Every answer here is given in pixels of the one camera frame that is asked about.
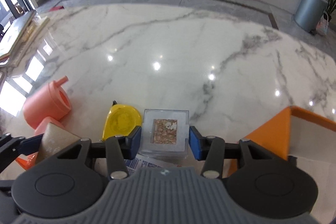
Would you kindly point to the clear acrylic cube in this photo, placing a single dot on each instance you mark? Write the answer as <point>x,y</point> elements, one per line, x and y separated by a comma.
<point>165,134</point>

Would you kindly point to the white lotion tube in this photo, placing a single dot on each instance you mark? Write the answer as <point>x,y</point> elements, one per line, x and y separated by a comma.
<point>140,162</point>

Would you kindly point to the woven checkered basket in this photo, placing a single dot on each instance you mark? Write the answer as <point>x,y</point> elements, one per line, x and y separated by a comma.
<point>323,24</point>

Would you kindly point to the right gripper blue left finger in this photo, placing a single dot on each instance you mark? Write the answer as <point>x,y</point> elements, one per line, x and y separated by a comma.
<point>121,148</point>

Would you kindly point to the yellow tape measure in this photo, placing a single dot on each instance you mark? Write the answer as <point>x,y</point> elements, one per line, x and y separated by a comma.
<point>121,120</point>

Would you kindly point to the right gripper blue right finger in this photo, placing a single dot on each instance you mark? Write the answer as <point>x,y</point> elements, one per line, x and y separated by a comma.
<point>208,149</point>

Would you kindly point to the small gold box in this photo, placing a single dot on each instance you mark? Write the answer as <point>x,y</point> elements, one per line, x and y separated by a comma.
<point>54,140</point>

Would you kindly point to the large beige book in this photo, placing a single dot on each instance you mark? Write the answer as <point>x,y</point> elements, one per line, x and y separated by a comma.
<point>33,30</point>

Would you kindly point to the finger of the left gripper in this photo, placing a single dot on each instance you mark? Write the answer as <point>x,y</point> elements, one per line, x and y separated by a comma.
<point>12,147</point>

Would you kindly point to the orange cardboard box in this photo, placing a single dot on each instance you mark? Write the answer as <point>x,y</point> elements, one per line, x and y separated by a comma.
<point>304,135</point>

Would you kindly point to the black hardcover book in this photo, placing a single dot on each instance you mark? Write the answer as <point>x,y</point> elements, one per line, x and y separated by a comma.
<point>14,34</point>

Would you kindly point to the grey metal trash bin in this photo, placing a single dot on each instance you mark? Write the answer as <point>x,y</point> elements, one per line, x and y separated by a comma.
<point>309,13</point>

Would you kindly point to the pink cup with spout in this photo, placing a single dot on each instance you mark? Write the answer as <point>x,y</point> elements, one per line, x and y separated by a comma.
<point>49,101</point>

